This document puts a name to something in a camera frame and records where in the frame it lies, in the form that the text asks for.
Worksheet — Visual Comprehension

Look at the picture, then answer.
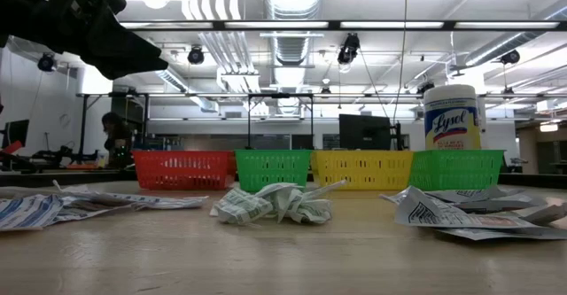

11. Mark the thin hanging cable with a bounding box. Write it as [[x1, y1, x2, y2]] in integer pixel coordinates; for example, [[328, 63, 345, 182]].
[[392, 0, 409, 126]]

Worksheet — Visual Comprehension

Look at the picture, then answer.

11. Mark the black computer monitor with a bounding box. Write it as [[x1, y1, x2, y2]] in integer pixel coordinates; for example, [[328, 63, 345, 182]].
[[338, 113, 392, 151], [0, 118, 31, 151]]

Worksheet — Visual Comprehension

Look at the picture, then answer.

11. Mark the Lysol wipes canister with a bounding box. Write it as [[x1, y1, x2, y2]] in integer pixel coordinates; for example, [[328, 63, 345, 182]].
[[423, 83, 484, 151]]

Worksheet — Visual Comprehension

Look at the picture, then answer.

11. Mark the yellow plastic basket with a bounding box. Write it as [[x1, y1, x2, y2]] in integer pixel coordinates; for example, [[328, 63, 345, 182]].
[[310, 149, 416, 191]]

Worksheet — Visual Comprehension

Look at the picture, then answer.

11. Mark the red plastic basket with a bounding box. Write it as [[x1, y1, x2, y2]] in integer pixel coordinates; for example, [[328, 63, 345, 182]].
[[131, 149, 237, 191]]

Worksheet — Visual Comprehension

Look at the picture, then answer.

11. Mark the person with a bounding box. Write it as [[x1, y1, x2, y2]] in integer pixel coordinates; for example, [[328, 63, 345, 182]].
[[100, 111, 134, 170]]

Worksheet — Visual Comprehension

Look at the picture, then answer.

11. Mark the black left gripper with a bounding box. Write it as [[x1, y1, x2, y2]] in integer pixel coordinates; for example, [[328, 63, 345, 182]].
[[26, 0, 169, 82]]

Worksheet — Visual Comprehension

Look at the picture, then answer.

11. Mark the green plastic basket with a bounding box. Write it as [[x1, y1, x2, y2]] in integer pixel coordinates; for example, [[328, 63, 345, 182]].
[[234, 149, 314, 194], [408, 149, 506, 192]]

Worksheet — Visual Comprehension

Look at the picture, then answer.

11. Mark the black table edge rail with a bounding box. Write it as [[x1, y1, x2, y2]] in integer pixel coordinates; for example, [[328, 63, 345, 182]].
[[0, 169, 567, 189]]

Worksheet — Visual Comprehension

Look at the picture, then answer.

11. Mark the silver ventilation duct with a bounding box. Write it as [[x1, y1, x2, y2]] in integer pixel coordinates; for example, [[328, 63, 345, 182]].
[[260, 0, 327, 117]]

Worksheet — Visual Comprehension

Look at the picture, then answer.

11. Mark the black overhead frame beam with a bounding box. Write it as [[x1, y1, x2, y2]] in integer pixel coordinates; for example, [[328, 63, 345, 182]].
[[117, 19, 567, 32]]

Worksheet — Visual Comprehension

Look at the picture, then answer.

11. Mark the black background workstation frame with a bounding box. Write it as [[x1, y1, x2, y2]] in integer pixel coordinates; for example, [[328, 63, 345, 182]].
[[75, 90, 425, 170]]

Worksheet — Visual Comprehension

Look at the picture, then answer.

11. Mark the red flat object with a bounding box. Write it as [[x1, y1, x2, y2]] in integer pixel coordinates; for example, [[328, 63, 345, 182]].
[[0, 140, 23, 155]]

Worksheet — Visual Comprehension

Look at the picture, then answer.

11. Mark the black hanging camera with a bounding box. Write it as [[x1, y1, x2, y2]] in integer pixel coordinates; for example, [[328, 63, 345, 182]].
[[36, 52, 58, 73], [336, 32, 361, 66], [500, 49, 522, 66], [186, 45, 206, 66]]

